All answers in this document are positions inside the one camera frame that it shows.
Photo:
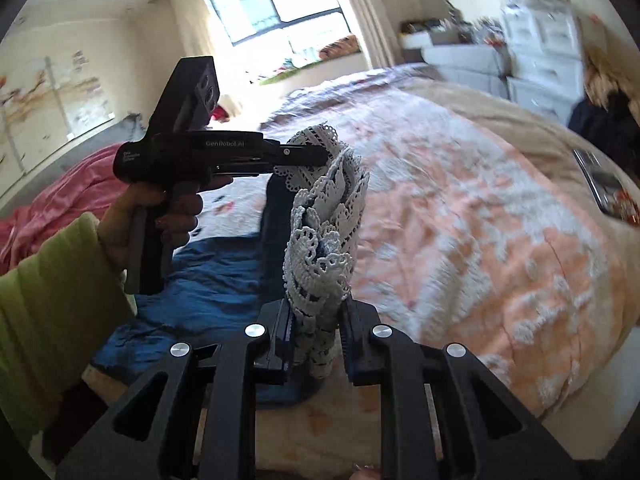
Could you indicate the person's left forearm green sleeve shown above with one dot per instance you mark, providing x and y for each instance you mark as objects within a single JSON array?
[{"x": 50, "y": 310}]

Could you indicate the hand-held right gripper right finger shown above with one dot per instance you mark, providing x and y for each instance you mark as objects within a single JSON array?
[{"x": 352, "y": 342}]

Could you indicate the pink blanket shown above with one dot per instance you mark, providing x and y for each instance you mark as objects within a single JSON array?
[{"x": 60, "y": 195}]

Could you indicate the cream curtain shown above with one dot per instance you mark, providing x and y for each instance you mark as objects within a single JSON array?
[{"x": 367, "y": 15}]

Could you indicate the grey headboard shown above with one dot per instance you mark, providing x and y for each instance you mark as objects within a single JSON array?
[{"x": 75, "y": 155}]

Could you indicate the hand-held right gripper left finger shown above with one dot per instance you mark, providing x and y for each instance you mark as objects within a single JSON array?
[{"x": 280, "y": 332}]

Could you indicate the grey white vanity desk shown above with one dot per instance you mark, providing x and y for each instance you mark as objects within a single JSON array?
[{"x": 460, "y": 67}]

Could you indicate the peach floral bedspread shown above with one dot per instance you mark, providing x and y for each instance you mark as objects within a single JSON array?
[{"x": 475, "y": 240}]

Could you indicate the person's left hand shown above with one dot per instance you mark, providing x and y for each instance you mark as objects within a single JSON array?
[{"x": 117, "y": 225}]

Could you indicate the cloud shaped mirror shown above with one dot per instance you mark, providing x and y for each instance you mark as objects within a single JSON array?
[{"x": 436, "y": 5}]

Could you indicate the yellow knitted cloth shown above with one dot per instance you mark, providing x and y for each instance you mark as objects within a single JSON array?
[{"x": 605, "y": 72}]

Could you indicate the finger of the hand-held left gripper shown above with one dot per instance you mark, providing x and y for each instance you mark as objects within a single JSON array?
[{"x": 305, "y": 155}]

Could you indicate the glossy magazine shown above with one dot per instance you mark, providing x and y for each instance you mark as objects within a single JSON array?
[{"x": 597, "y": 180}]

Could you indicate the person's right hand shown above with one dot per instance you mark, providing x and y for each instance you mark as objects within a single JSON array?
[{"x": 366, "y": 472}]

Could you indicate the white drawer cabinet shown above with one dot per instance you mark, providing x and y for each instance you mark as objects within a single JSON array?
[{"x": 542, "y": 55}]

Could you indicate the blossom branch wall painting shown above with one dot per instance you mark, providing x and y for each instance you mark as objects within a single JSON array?
[{"x": 45, "y": 95}]

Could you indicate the sheer white curtain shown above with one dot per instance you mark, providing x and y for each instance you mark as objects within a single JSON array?
[{"x": 200, "y": 45}]

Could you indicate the folded patterned blanket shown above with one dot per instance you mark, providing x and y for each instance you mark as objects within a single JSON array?
[{"x": 341, "y": 46}]

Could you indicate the dark framed window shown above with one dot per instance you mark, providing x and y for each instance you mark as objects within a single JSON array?
[{"x": 250, "y": 5}]

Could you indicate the blue pants with white lace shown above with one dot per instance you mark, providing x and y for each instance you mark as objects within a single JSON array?
[{"x": 210, "y": 280}]

